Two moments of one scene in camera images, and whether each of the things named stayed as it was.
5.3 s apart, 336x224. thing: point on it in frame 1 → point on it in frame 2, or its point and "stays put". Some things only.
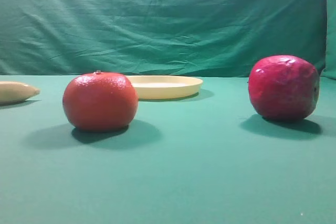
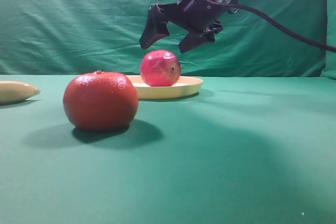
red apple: x=284 y=88 → x=160 y=68
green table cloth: x=208 y=158 stays put
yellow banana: x=14 y=92 stays put
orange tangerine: x=100 y=102 stays put
